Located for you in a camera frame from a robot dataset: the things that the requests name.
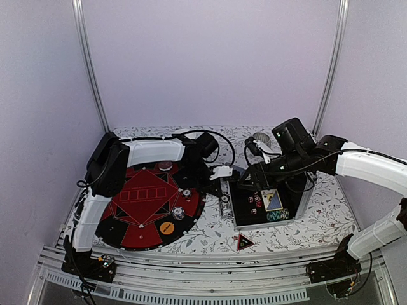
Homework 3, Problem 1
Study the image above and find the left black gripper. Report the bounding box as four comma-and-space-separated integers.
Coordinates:
185, 159, 224, 198

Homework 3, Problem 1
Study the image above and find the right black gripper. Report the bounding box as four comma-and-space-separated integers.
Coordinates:
237, 148, 307, 191

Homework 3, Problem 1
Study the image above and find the red black 100 chip stack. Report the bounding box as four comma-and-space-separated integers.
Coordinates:
181, 189, 192, 200

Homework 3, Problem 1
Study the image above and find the orange big blind button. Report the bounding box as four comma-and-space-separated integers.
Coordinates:
160, 222, 175, 235

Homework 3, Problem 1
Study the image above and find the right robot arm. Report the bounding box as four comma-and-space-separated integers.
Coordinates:
242, 118, 406, 277

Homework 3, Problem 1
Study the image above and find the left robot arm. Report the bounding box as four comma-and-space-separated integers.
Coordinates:
64, 130, 233, 276

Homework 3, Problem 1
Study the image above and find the boxed card deck ace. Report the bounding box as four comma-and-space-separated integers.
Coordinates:
261, 189, 283, 212

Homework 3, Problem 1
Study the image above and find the red dice group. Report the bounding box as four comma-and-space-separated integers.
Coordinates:
247, 192, 263, 215

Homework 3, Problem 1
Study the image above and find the aluminium poker chip case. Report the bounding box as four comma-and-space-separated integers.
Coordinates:
219, 173, 317, 231

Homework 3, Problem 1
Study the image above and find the lower poker chip row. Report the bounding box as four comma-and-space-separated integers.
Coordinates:
266, 208, 290, 222

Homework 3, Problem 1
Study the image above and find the striped grey white cup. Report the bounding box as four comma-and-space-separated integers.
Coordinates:
252, 132, 272, 148

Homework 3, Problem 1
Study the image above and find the round red black poker mat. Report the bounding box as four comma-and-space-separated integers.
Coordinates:
95, 161, 206, 251

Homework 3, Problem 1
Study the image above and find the red black triangle card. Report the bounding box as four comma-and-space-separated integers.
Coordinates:
237, 233, 254, 251

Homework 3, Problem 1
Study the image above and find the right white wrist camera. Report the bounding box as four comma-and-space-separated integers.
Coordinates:
244, 137, 280, 164

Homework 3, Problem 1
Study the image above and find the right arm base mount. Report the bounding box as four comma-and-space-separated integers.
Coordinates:
305, 254, 362, 283

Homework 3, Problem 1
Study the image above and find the front aluminium rail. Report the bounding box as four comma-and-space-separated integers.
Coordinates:
27, 244, 398, 305

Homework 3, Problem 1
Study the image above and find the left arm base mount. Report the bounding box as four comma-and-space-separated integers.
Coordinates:
61, 252, 117, 283

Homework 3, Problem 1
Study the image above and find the right aluminium frame post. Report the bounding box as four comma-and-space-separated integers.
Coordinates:
312, 0, 350, 137

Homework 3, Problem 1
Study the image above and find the aluminium frame post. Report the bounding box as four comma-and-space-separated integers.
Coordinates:
72, 0, 111, 133
312, 0, 350, 137

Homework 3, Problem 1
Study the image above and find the left aluminium frame post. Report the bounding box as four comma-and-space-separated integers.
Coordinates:
72, 0, 111, 133

